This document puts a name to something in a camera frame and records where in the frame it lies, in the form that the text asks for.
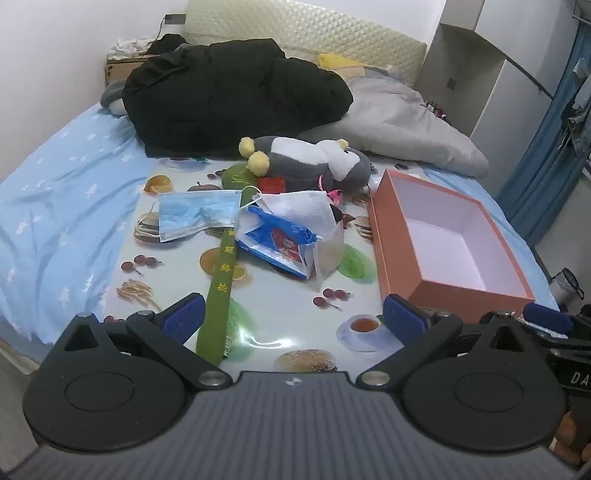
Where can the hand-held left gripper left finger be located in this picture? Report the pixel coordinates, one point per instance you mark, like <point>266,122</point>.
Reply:
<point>184,318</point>

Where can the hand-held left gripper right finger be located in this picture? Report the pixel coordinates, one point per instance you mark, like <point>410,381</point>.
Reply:
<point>406,321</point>

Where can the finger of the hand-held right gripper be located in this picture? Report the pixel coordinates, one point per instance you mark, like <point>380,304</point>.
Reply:
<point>547,318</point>

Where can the orange cardboard box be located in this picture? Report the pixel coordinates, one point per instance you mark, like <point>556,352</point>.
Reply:
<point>392,249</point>

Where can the blue face mask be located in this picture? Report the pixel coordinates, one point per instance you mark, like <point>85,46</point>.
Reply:
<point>194,212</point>

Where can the blue printed plastic bag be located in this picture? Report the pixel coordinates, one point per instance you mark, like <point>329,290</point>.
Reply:
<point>277,240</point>

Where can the white paper tissue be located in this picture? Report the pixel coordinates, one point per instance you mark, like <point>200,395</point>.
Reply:
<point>300,207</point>

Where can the red foil tea packet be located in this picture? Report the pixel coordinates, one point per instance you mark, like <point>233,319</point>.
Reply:
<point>270,184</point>

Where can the person's right hand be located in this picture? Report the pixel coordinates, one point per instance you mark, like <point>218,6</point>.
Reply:
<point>570,436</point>

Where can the small waste bin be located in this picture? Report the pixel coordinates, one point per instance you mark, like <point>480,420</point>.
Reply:
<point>563,288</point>

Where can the green plush massage stick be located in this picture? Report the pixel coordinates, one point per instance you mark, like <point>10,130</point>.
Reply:
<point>217,300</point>

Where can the fruit printed mat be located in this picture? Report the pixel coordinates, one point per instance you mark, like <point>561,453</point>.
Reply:
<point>286,314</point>

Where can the blue curtain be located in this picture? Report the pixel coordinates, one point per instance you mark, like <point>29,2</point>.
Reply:
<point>540,184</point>

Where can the grey penguin plush toy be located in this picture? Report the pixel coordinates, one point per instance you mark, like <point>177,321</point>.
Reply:
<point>295,166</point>

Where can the hanging denim clothes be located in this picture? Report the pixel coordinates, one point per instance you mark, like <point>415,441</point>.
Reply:
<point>577,120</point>

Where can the red patterned cloth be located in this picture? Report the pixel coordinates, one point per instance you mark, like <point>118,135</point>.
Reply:
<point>435,110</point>

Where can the grey cushion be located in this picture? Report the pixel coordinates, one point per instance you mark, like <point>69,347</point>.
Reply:
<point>113,99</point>

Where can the black padded jacket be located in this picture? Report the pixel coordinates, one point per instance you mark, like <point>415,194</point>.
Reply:
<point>231,92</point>

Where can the white wardrobe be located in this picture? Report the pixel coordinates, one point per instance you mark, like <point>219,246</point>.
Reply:
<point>485,92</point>

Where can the brown cardboard carton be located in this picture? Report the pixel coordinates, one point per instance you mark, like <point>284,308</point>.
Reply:
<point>120,69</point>

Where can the yellow pillow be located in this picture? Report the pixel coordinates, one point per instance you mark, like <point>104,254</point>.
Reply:
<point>337,62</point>

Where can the white crumpled clothes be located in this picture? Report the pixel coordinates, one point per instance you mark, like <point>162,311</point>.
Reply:
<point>129,46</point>

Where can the cream quilted headboard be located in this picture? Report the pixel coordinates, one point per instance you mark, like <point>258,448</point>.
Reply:
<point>323,27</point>

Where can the black wall socket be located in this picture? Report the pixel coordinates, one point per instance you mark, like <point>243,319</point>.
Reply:
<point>175,19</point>

